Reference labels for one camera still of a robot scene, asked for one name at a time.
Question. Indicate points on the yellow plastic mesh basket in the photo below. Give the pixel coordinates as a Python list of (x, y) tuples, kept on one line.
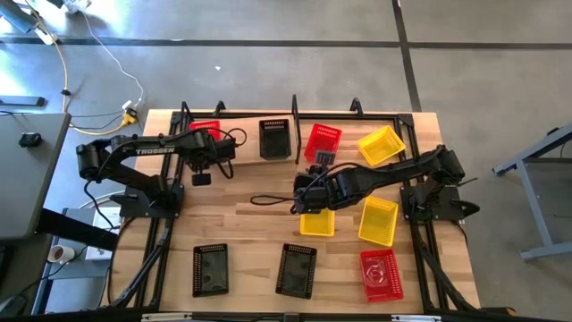
[(317, 226), (381, 145), (378, 223)]

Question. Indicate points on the white paper cup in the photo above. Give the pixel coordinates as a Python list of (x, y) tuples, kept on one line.
[(60, 254)]

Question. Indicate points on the black plastic mesh basket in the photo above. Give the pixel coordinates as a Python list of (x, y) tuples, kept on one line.
[(210, 270), (296, 271), (275, 141)]

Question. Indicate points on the black metal shelf end frame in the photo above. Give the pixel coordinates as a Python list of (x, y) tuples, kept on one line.
[(184, 107), (295, 134)]

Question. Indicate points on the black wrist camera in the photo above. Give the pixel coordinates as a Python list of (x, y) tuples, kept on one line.
[(201, 180), (325, 157)]

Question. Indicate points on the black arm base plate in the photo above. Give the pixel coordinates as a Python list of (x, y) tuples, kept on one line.
[(134, 208), (447, 210)]

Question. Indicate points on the black flat bar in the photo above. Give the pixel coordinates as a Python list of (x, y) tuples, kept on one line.
[(22, 101)]

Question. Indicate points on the grey metal stand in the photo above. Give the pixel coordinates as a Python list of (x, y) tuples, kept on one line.
[(15, 19)]

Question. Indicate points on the blue-grey metal table frame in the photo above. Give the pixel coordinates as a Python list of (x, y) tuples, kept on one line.
[(547, 253)]

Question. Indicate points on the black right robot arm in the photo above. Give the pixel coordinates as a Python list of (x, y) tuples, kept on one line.
[(393, 172)]

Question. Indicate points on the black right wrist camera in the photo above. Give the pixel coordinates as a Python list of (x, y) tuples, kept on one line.
[(325, 157)]

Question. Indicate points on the white crumpled object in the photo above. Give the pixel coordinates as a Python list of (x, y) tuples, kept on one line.
[(75, 5)]

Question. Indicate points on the red plastic mesh basket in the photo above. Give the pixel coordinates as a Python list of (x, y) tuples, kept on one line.
[(206, 125), (324, 138), (389, 279)]

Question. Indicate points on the black table beam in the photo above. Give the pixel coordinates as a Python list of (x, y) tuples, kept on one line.
[(76, 229)]

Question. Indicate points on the white plug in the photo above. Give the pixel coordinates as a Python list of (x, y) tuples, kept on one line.
[(127, 105)]

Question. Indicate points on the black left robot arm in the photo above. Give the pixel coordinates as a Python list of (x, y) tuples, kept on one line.
[(152, 149)]

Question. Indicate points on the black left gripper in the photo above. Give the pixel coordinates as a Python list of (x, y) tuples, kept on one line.
[(210, 156)]

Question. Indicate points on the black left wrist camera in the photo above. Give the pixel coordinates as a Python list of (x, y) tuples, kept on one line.
[(201, 180)]

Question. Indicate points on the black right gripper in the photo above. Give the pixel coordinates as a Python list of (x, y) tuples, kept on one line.
[(313, 192)]

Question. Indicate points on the small black device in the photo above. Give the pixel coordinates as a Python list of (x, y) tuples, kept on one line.
[(30, 139)]

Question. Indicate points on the black clamp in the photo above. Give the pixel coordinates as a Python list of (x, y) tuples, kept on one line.
[(219, 107), (356, 105)]

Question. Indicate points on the white paper sheet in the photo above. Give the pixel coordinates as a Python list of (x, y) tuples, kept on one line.
[(96, 254), (106, 220)]

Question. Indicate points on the silver metal bracket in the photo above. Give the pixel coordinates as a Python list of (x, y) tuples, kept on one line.
[(165, 316), (415, 318)]

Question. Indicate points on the yellow plug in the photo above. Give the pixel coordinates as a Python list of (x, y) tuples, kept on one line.
[(129, 119)]

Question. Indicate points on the grey side table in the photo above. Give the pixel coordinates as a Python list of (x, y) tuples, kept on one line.
[(22, 188)]

